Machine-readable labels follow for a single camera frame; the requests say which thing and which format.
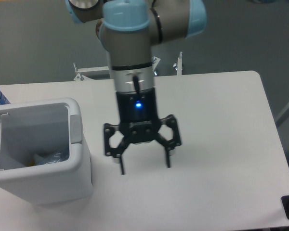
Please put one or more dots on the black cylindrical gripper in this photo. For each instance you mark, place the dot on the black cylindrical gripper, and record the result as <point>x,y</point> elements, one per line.
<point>139,123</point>

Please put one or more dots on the crushed clear plastic bottle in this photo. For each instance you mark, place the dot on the crushed clear plastic bottle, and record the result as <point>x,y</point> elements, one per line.
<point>55,157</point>

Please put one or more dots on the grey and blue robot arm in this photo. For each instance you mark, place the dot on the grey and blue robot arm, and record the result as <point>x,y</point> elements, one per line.
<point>128,29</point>

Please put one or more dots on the white plastic trash can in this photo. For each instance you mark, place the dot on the white plastic trash can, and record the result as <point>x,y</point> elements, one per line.
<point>44,127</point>

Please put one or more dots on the white upright bracket with bolt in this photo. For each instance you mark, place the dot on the white upright bracket with bolt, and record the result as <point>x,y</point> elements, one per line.
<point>178,66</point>

